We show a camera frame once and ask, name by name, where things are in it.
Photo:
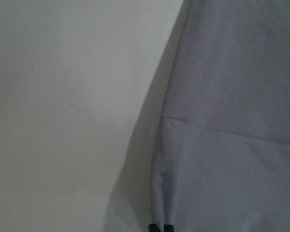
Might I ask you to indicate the brown t-shirt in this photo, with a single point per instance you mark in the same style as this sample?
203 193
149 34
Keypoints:
221 161

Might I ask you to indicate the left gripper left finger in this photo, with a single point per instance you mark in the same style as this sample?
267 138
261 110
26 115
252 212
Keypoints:
153 228

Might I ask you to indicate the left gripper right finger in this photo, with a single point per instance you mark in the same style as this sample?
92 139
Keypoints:
168 228

